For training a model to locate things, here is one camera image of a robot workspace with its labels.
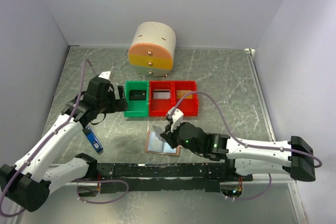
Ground green plastic bin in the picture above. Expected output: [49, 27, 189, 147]
[124, 81, 149, 118]

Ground red plastic bin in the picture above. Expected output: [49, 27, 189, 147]
[149, 81, 176, 117]
[173, 80, 199, 116]

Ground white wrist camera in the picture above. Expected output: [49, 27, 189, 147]
[98, 71, 111, 80]
[166, 107, 184, 132]

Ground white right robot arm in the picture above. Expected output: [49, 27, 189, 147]
[160, 122, 316, 182]

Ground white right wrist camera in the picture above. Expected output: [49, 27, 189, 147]
[166, 107, 184, 132]

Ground gold credit card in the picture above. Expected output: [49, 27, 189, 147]
[176, 90, 193, 99]

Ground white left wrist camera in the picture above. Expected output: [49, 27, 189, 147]
[98, 71, 111, 80]

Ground aluminium frame rail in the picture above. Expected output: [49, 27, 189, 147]
[36, 163, 297, 186]

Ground silver VIP card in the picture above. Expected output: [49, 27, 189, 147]
[152, 125, 165, 142]

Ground round cream drawer cabinet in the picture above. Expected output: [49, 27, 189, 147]
[128, 22, 176, 77]

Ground black credit card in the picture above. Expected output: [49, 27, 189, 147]
[129, 90, 147, 101]

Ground middle red plastic bin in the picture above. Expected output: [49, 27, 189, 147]
[149, 81, 176, 117]

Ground blue black lighter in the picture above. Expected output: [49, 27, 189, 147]
[83, 126, 103, 153]

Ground tan leather card holder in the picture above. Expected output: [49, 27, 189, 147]
[144, 131, 180, 156]

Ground silver card with crest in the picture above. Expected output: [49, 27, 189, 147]
[153, 90, 171, 100]

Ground right red plastic bin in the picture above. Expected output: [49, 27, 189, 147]
[173, 80, 199, 116]

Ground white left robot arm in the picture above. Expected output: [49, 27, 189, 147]
[1, 77, 128, 212]

